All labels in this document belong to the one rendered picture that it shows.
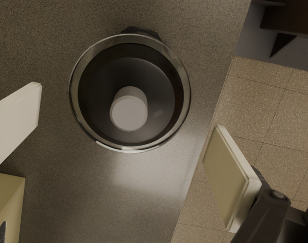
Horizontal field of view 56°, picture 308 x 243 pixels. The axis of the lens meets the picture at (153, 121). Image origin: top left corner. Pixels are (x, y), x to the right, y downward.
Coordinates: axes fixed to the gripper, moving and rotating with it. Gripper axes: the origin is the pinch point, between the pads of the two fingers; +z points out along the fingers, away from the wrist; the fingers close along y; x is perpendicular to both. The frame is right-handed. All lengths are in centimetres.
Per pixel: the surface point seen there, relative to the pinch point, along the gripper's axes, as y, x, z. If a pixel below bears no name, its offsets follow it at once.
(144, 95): 0.9, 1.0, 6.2
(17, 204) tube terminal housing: -15.3, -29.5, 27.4
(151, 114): 1.9, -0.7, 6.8
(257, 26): 50, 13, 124
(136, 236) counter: 7.5, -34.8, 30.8
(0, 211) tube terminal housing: -15.4, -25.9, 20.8
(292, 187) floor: 102, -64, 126
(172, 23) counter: 3.7, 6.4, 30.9
